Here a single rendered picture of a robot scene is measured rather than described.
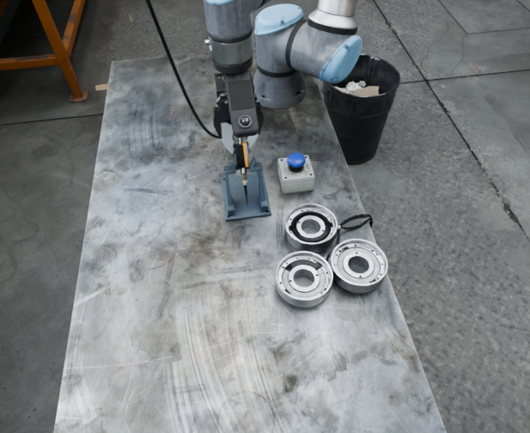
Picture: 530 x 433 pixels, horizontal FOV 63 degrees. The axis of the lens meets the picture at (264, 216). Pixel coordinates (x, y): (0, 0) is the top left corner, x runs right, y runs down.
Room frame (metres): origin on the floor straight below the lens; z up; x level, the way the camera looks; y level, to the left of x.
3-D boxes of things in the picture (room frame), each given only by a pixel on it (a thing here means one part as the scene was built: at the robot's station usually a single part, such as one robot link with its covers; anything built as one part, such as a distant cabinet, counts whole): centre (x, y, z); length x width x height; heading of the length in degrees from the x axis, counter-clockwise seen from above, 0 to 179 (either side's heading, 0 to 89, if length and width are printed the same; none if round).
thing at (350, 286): (0.44, -0.17, 0.82); 0.10 x 0.10 x 0.04
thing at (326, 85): (1.69, -0.45, 0.21); 0.34 x 0.34 x 0.43
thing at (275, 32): (1.04, -0.06, 0.97); 0.13 x 0.12 x 0.14; 52
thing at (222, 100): (0.71, 0.05, 1.06); 0.09 x 0.08 x 0.12; 7
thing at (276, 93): (1.04, -0.05, 0.85); 0.15 x 0.15 x 0.10
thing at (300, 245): (0.54, -0.09, 0.82); 0.10 x 0.10 x 0.04
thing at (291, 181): (0.70, -0.07, 0.82); 0.08 x 0.07 x 0.05; 6
